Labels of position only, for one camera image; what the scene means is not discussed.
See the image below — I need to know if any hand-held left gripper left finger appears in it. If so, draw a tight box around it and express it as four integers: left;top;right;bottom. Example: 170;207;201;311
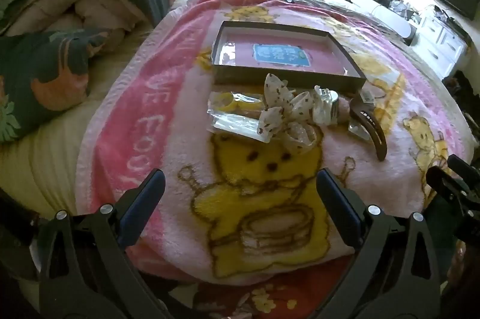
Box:
39;169;167;319

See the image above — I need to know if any white dresser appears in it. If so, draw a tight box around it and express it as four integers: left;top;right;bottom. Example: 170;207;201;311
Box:
410;10;471;70

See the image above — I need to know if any white dotted hair bow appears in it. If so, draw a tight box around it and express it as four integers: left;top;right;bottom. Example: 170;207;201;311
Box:
257;73;325;155

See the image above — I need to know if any leaf print quilt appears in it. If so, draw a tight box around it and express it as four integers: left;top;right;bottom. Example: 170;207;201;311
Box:
0;0;188;145

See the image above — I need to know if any yellow hair ties packet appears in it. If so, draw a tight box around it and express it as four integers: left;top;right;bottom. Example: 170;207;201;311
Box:
207;91;265;114

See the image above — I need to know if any brown hair clip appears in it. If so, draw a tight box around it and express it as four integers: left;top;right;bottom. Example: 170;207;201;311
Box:
350;99;388;162

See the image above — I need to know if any shallow cardboard box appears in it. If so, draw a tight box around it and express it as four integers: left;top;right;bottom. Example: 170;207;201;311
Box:
211;21;367;95

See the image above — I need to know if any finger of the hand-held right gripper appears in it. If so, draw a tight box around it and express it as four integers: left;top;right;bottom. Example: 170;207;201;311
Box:
446;154;480;185
425;165;471;209

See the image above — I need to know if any clear plastic packet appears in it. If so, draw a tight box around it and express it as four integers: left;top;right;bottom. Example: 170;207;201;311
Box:
208;112;271;144

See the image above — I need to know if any clear earring packet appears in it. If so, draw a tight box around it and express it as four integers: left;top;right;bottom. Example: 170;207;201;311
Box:
356;85;379;104

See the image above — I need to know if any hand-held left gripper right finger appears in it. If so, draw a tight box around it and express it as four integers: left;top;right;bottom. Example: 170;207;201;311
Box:
316;168;441;319

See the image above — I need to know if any pink bear printed blanket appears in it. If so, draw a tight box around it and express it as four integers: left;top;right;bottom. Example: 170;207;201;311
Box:
75;0;469;319

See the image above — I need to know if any beige bed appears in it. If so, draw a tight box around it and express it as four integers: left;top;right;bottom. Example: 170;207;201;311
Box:
0;0;480;230

